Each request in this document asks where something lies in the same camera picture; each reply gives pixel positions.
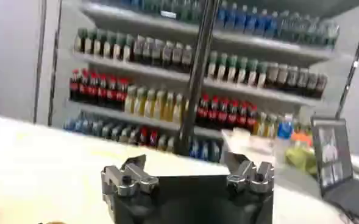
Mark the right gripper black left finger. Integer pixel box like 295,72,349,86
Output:
101,154,160,197

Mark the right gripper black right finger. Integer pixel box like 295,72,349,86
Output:
226,151,275,195

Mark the clear bottle with blue label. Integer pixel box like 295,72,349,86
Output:
275,113,295,165

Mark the orange box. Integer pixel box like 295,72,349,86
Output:
290,131,313,147

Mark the dark grey open laptop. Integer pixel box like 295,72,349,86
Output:
310,117,359,224

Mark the shelf rack with drink bottles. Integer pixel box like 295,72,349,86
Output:
62,0,341,164

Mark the black frame pole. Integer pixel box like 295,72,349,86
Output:
32,0,48,124
334,0,359,120
46,0,63,127

